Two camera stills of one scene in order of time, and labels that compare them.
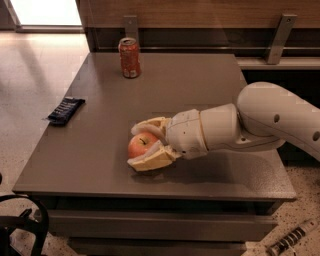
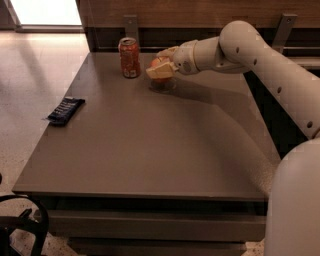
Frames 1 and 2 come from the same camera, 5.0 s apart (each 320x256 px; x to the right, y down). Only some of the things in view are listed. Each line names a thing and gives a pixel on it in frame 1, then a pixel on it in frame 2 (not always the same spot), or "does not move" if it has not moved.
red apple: [139, 143] → [156, 62]
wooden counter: [242, 27] does not move
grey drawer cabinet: [205, 205] does not move
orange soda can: [128, 48] does not move
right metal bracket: [280, 39] does not move
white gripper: [185, 131] → [184, 59]
